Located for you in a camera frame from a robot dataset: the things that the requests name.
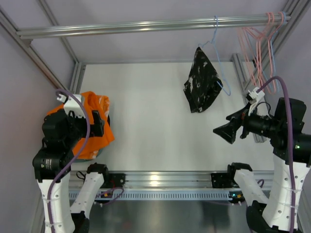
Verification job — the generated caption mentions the white slotted cable duct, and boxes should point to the white slotted cable duct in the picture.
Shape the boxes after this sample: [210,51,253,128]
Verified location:
[69,190,234,200]

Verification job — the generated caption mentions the black white patterned trousers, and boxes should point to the black white patterned trousers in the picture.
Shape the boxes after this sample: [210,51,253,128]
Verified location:
[183,47,223,113]

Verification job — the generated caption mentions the light blue wire hanger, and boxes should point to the light blue wire hanger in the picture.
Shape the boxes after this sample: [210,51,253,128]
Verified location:
[198,16,231,96]

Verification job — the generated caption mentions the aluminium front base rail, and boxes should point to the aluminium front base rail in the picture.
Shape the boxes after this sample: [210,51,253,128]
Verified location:
[69,170,275,189]

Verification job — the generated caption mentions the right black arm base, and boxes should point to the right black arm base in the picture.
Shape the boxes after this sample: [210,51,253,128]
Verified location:
[211,172,238,189]

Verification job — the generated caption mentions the orange cloth pile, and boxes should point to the orange cloth pile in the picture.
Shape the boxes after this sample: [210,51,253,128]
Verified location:
[42,90,115,160]

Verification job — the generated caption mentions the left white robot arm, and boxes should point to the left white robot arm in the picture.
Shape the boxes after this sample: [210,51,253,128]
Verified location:
[33,109,109,233]

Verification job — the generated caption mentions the aluminium hanging rail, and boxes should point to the aluminium hanging rail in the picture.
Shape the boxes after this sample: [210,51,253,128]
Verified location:
[17,13,291,39]

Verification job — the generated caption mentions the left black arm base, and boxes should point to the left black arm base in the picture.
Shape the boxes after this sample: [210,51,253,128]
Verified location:
[101,173,126,189]

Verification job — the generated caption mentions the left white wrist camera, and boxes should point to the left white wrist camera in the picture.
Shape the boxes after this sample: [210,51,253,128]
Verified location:
[56,94,85,118]

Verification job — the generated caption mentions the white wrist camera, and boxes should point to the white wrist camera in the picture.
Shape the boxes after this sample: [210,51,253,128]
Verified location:
[56,94,85,118]
[246,87,265,116]

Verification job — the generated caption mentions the pink wire hanger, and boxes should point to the pink wire hanger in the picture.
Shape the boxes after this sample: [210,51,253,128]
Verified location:
[237,12,268,92]
[249,12,279,87]

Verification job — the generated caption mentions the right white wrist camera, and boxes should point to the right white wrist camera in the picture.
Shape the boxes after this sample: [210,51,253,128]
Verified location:
[246,87,265,116]

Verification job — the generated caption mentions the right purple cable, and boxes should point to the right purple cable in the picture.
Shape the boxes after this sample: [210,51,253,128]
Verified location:
[259,76,302,233]

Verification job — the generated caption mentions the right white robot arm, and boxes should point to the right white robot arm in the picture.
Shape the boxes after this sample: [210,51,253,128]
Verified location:
[213,98,311,233]

